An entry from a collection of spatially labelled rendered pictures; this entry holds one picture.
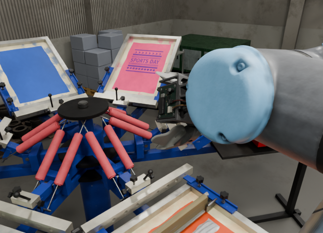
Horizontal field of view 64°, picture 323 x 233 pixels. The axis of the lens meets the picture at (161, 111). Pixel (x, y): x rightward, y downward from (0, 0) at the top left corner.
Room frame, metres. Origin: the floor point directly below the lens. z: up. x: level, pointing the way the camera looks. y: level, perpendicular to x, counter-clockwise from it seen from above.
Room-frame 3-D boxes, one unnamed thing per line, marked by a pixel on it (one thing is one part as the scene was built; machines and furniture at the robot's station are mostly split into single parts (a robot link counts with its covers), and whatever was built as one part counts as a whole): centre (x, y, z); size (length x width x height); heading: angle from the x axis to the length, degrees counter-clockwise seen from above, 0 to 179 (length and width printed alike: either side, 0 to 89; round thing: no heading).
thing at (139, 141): (1.47, 0.49, 0.99); 0.82 x 0.79 x 0.12; 42
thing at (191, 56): (6.92, -1.16, 0.37); 1.87 x 1.71 x 0.74; 55
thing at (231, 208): (1.05, -0.26, 0.98); 0.30 x 0.05 x 0.07; 42
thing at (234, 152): (1.61, -0.17, 0.91); 1.34 x 0.41 x 0.08; 102
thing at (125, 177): (1.10, 0.16, 1.02); 0.17 x 0.06 x 0.05; 42
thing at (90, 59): (5.42, 1.18, 0.58); 1.12 x 0.75 x 1.15; 145
